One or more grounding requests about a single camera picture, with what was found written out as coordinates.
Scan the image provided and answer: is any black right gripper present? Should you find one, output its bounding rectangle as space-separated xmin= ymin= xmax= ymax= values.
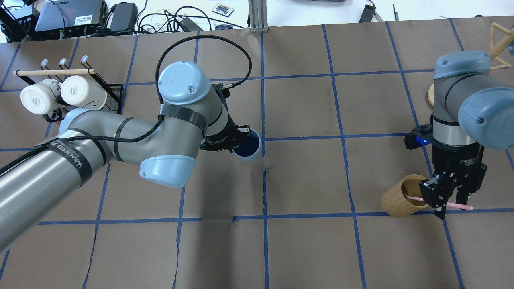
xmin=419 ymin=143 xmax=487 ymax=220

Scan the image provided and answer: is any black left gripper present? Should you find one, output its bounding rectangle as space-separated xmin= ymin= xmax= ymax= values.
xmin=200 ymin=120 xmax=251 ymax=153

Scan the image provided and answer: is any light blue plastic cup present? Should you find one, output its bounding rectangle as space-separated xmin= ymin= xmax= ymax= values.
xmin=233 ymin=129 xmax=262 ymax=161

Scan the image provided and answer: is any pink chopstick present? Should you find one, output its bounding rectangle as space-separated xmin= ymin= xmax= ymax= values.
xmin=405 ymin=195 xmax=474 ymax=210

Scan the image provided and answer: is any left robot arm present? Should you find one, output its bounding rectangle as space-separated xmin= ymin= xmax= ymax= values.
xmin=0 ymin=61 xmax=262 ymax=252

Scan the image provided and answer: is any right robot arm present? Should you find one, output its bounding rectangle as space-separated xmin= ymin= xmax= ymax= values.
xmin=414 ymin=51 xmax=514 ymax=220

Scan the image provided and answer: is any bamboo chopstick holder cup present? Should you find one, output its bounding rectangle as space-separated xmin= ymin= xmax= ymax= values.
xmin=381 ymin=174 xmax=429 ymax=218

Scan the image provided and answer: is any small remote control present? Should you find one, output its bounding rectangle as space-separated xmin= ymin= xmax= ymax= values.
xmin=212 ymin=3 xmax=235 ymax=18

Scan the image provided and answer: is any wooden rack dowel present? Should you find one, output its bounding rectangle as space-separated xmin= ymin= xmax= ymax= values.
xmin=13 ymin=68 xmax=97 ymax=77

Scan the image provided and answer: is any black power adapter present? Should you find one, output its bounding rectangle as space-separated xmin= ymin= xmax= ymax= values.
xmin=108 ymin=2 xmax=138 ymax=31

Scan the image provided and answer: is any white mug far side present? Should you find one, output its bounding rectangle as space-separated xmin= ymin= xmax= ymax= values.
xmin=60 ymin=75 xmax=108 ymax=109

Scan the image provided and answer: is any wooden mug tree stand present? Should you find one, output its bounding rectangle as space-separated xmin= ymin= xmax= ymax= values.
xmin=432 ymin=22 xmax=513 ymax=114

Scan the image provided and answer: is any white mug near rack end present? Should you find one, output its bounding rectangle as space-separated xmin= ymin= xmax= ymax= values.
xmin=20 ymin=79 xmax=63 ymax=115

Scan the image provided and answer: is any black computer box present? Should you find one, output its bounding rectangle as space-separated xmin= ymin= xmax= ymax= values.
xmin=35 ymin=0 xmax=108 ymax=33

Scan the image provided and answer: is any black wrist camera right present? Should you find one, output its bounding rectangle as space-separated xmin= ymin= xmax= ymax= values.
xmin=404 ymin=124 xmax=434 ymax=150

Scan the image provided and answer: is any aluminium frame post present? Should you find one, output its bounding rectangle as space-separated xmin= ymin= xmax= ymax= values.
xmin=248 ymin=0 xmax=269 ymax=33

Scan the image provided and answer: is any black wire mug rack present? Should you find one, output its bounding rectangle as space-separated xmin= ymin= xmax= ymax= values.
xmin=13 ymin=55 xmax=124 ymax=123

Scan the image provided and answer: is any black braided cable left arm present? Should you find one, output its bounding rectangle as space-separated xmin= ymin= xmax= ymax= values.
xmin=0 ymin=35 xmax=253 ymax=177

